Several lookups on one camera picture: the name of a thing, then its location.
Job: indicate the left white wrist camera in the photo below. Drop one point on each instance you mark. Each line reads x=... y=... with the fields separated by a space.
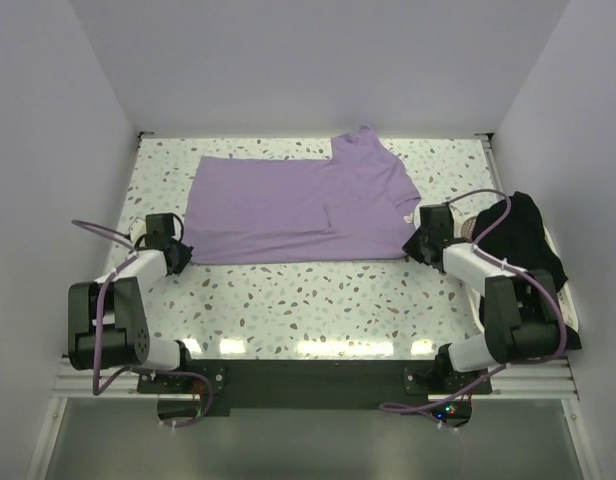
x=137 y=229

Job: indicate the black t shirt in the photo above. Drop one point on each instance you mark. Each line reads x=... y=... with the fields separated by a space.
x=521 y=239

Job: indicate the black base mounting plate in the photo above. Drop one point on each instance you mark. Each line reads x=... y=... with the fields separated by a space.
x=300 y=385

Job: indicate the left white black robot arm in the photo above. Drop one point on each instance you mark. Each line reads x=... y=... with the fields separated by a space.
x=107 y=319

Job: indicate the white laundry basket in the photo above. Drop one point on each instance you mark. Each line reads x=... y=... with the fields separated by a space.
x=463 y=226

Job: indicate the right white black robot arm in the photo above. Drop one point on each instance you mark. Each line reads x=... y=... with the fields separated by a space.
x=522 y=320

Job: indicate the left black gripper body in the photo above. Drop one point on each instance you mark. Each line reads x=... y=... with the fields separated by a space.
x=174 y=244

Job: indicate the purple t shirt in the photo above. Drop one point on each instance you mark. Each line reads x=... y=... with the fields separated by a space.
x=355 y=206

